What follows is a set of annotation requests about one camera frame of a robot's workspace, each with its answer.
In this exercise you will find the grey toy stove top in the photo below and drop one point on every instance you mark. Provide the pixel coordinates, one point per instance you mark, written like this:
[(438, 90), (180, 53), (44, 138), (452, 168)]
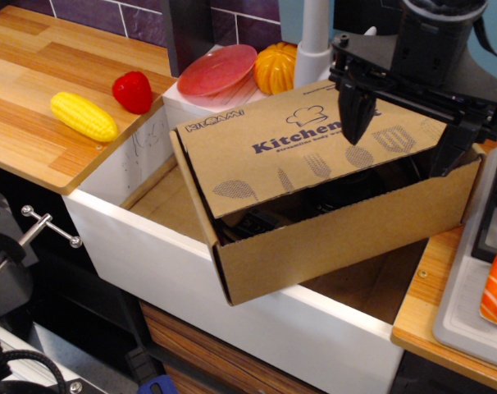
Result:
[(459, 323)]

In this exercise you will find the white toy sink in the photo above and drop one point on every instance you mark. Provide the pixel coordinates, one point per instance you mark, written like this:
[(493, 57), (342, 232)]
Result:
[(330, 335)]

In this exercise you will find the red toy strawberry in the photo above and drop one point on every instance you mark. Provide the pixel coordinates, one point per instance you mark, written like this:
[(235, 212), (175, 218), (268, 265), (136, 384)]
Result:
[(133, 92)]

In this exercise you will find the orange toy pumpkin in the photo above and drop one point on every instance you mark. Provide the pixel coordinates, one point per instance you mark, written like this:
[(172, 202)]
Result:
[(273, 69)]

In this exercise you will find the pink plastic plate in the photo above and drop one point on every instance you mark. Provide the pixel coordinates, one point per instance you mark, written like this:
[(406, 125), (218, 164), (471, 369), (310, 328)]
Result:
[(217, 70)]

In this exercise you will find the yellow toy corn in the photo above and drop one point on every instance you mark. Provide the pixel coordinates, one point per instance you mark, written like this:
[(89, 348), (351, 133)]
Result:
[(83, 116)]

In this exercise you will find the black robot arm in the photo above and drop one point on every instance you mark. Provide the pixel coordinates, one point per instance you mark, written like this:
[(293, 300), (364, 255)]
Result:
[(426, 68)]

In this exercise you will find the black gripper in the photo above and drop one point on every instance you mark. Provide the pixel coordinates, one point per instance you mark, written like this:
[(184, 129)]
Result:
[(466, 102)]

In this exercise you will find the brown cardboard kitchen box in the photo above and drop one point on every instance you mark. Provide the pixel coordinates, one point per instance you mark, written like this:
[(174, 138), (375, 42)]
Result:
[(249, 170)]

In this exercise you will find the white toy faucet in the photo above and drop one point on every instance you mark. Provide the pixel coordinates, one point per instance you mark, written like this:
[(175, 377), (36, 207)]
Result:
[(315, 55)]

